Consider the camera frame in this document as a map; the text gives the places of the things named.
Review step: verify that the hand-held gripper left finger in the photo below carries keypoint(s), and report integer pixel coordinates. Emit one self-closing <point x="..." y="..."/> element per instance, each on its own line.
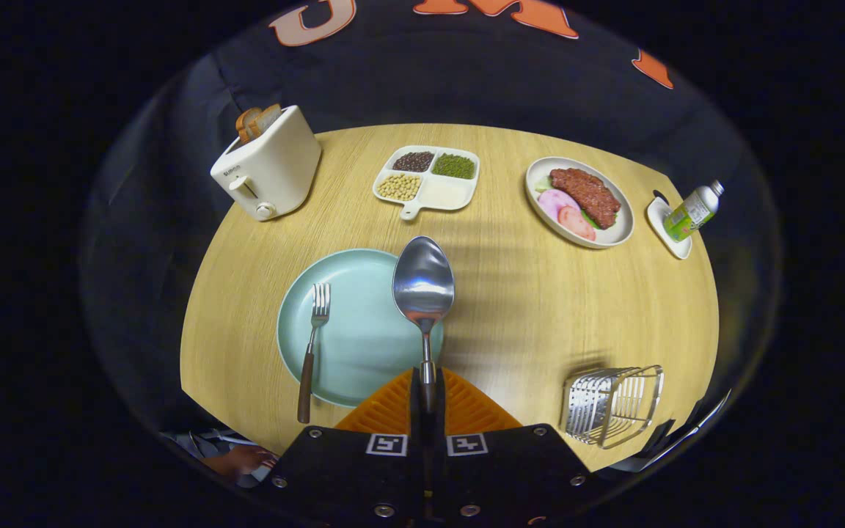
<point x="415" y="400"/>

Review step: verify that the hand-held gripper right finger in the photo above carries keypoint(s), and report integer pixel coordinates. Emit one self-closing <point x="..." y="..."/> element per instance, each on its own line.
<point x="440" y="403"/>

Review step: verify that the silver metal spoon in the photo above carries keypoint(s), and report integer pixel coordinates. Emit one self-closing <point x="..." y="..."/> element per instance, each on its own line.
<point x="422" y="282"/>

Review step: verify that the light blue plate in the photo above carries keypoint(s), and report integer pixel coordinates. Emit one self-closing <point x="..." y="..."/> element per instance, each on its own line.
<point x="364" y="330"/>

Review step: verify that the white divided dish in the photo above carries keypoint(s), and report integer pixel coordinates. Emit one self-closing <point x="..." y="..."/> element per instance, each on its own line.
<point x="448" y="194"/>

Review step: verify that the pile of yellow soybeans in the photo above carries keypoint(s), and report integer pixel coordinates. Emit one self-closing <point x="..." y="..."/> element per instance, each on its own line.
<point x="399" y="187"/>

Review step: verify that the pink ham slice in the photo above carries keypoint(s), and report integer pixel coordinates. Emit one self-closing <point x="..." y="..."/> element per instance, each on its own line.
<point x="556" y="202"/>
<point x="576" y="224"/>

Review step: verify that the pile of green beans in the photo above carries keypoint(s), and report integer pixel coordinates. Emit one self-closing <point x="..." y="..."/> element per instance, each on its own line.
<point x="454" y="166"/>

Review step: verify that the white plate with food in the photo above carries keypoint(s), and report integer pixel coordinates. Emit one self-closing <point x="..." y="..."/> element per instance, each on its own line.
<point x="617" y="231"/>

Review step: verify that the brown meat patty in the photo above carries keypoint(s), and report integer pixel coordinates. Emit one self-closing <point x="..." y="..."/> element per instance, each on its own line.
<point x="584" y="194"/>

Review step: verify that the white toaster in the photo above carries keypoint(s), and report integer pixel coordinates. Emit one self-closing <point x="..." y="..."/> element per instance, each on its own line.
<point x="276" y="165"/>

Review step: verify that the small white saucer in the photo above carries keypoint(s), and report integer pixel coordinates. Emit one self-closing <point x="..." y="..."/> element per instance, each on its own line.
<point x="675" y="247"/>

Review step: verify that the green label bottle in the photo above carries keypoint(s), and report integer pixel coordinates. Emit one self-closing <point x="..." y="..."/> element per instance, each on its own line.
<point x="690" y="213"/>

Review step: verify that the brown toast slice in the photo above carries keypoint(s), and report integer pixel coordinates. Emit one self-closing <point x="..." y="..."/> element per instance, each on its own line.
<point x="270" y="117"/>
<point x="246" y="125"/>

